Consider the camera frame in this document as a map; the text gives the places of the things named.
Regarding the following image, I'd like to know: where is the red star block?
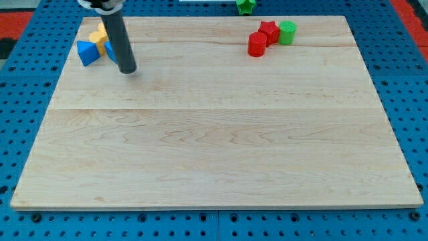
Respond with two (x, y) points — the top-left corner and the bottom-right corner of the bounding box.
(258, 21), (280, 47)

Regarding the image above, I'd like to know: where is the blue block behind stylus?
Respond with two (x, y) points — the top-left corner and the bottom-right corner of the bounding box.
(104, 41), (118, 64)

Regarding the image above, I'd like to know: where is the blue triangular block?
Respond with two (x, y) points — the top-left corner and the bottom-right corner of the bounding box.
(76, 41), (101, 66)

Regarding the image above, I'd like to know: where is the yellow hexagon block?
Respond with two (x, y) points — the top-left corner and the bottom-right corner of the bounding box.
(90, 31), (108, 56)

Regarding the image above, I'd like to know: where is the green star block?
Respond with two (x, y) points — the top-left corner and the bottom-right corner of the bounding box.
(235, 0), (256, 15)

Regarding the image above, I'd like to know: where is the dark grey cylindrical robot stylus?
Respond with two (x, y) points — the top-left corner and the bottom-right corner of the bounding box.
(101, 10), (136, 74)

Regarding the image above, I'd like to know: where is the red cylinder block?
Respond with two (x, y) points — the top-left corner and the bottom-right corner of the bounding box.
(247, 31), (267, 57)

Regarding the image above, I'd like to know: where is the yellow block at back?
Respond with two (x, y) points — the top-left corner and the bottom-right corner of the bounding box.
(98, 22), (106, 33)

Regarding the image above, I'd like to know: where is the light wooden board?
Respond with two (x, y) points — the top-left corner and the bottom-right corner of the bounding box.
(11, 16), (423, 211)

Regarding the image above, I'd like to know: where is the green cylinder block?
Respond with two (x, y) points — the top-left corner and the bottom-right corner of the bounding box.
(278, 21), (297, 46)

